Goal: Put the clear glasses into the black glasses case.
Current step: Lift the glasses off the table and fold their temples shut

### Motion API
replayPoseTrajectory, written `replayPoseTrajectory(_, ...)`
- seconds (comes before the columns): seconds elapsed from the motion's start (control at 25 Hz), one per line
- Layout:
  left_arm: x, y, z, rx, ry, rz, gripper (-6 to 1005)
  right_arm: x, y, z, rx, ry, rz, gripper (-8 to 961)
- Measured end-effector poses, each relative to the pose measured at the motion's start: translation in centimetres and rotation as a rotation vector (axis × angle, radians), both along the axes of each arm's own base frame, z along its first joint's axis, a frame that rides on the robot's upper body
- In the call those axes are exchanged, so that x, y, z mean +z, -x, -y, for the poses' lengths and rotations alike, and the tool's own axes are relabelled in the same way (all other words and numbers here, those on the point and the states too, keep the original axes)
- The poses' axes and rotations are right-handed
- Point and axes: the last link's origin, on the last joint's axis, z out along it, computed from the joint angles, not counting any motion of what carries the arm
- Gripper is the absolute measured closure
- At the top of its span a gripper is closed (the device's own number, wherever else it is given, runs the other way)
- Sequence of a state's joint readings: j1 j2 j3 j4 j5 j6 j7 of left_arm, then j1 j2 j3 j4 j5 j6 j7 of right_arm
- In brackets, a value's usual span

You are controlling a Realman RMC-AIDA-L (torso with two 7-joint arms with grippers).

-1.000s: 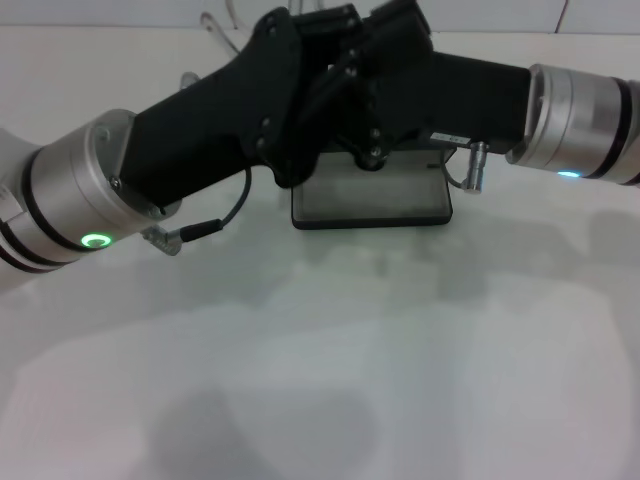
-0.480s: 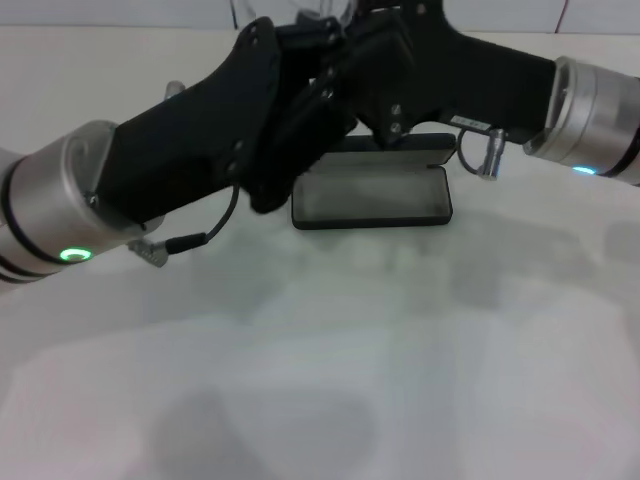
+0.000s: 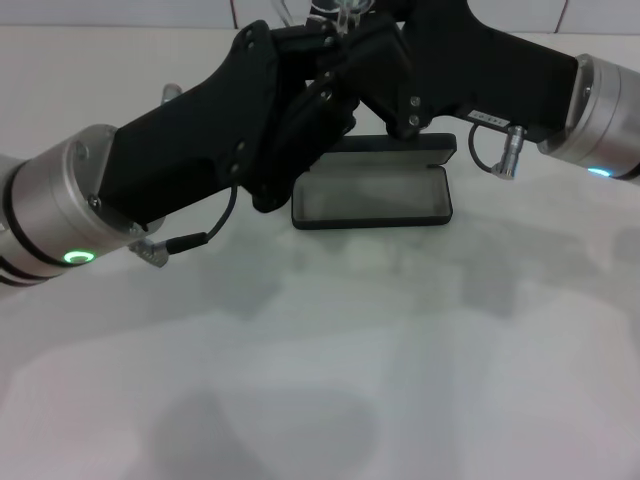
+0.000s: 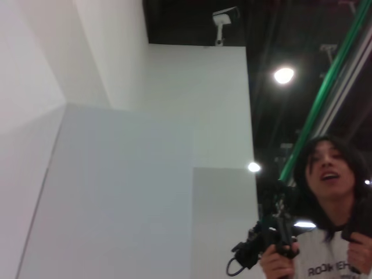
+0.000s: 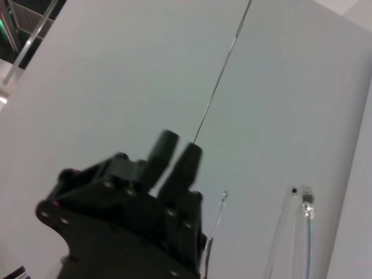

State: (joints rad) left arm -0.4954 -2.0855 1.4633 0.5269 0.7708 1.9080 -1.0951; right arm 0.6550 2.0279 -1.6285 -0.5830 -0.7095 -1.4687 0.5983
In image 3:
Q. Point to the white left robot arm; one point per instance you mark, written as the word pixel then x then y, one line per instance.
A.
pixel 50 200

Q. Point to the clear transparent glasses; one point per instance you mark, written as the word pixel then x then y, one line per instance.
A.
pixel 343 25

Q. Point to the silver cylindrical connector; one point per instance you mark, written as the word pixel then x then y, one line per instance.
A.
pixel 509 155
pixel 171 92

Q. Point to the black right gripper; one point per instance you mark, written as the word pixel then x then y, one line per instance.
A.
pixel 490 75

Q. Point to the black glasses case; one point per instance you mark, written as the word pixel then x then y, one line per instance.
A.
pixel 370 200

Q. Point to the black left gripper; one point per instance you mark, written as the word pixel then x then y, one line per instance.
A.
pixel 190 150

